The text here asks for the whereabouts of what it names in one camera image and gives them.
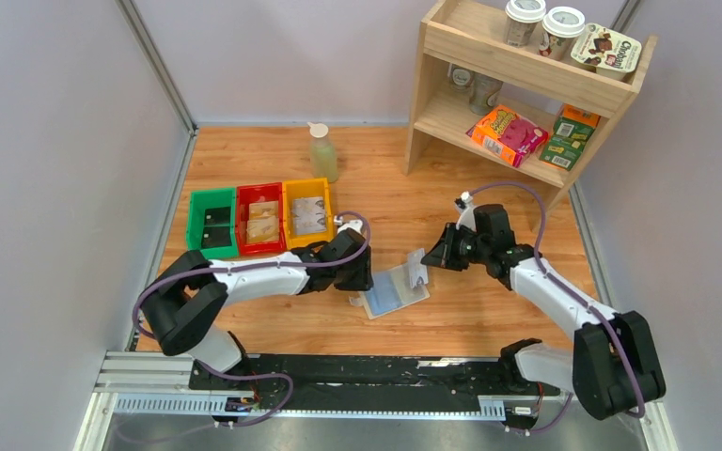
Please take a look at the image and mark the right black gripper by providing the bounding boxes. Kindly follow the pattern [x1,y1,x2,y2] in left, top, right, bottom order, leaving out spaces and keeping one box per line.
[419,223,489,272]

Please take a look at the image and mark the aluminium frame rail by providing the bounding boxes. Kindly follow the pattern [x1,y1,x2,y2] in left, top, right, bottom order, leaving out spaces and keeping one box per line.
[74,351,680,451]

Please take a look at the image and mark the green orange juice box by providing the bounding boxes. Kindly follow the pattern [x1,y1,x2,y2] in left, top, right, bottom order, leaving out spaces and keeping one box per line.
[539,103,601,171]

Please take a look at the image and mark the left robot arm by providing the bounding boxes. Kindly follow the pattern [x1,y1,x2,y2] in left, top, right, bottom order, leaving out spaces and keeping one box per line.
[133,228,373,390]

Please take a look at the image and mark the gold credit card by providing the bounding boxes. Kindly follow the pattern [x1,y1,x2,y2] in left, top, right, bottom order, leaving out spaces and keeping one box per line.
[247,200,280,226]

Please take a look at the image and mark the Chobani yogurt cup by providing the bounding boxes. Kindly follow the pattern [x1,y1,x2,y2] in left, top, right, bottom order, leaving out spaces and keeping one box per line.
[571,23,642,81]

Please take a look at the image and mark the red plastic bin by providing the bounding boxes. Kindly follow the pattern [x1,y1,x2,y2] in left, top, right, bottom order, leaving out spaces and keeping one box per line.
[235,182,286,256]

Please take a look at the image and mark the green soap bottle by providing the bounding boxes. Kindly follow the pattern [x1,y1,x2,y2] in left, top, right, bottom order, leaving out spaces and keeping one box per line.
[307,122,338,183]

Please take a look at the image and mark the left glass jar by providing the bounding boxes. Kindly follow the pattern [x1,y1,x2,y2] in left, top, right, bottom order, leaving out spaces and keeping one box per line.
[447,64,475,92]

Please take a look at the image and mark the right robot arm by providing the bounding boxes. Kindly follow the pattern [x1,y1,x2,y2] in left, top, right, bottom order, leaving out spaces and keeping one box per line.
[421,199,667,420]

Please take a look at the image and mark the wooden shelf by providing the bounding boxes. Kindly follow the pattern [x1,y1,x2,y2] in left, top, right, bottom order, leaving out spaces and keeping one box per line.
[403,1,658,212]

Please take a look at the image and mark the silver cards in yellow bin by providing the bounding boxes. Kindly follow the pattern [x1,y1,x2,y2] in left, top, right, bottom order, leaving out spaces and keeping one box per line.
[293,217,327,236]

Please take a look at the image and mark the glass jar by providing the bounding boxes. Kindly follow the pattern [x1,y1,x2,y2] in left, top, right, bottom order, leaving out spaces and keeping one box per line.
[447,64,475,92]
[469,73,504,116]

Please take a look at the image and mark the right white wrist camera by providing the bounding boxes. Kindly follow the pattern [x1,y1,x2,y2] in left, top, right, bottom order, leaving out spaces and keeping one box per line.
[454,191,477,232]

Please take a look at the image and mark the green plastic bin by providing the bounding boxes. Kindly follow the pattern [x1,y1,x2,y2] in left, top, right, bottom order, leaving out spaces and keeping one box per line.
[185,187,239,259]

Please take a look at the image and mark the white credit card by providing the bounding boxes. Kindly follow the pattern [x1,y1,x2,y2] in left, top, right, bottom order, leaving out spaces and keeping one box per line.
[292,196,327,219]
[405,248,430,289]

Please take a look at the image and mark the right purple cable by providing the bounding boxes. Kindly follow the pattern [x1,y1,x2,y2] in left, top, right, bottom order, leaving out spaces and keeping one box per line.
[466,181,647,435]

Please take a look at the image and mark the paper coffee cup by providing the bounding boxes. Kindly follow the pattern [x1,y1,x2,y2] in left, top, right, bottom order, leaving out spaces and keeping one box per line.
[505,0,546,47]
[538,6,586,61]

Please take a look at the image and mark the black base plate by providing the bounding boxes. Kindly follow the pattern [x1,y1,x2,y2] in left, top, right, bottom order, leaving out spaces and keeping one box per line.
[188,353,560,412]

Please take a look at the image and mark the left paper coffee cup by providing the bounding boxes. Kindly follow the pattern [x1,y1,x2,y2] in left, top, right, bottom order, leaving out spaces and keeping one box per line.
[505,0,546,47]

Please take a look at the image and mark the right glass jar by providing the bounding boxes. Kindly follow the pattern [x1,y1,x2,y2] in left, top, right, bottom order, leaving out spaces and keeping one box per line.
[469,73,504,116]

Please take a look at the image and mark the yellow plastic bin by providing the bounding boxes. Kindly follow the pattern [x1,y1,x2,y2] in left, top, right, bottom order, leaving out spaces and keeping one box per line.
[282,178,336,249]

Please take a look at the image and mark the black credit card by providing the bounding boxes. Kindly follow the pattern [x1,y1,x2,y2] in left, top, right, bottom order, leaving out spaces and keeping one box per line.
[204,207,233,226]
[201,224,233,248]

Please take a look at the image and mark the purple cable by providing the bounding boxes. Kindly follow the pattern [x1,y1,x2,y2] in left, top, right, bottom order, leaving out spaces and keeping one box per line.
[132,211,373,429]
[466,181,647,435]

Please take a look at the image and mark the black cards in green bin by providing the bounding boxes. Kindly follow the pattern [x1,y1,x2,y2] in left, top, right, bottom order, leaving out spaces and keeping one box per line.
[201,229,232,249]

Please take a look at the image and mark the gold cards in red bin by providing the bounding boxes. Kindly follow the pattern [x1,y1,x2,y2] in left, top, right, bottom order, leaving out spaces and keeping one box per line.
[246,222,280,244]

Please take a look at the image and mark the orange pink snack box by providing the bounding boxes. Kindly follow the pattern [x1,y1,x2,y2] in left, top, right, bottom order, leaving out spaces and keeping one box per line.
[466,105,549,168]

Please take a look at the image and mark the beige card holder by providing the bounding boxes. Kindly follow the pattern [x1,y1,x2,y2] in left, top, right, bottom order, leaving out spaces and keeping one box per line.
[349,264,430,319]

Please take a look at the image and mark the right paper coffee cup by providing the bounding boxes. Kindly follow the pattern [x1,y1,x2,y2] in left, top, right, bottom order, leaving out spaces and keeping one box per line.
[538,6,586,61]

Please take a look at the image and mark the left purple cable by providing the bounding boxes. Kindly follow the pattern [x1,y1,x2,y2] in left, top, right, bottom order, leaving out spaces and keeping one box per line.
[132,211,373,429]

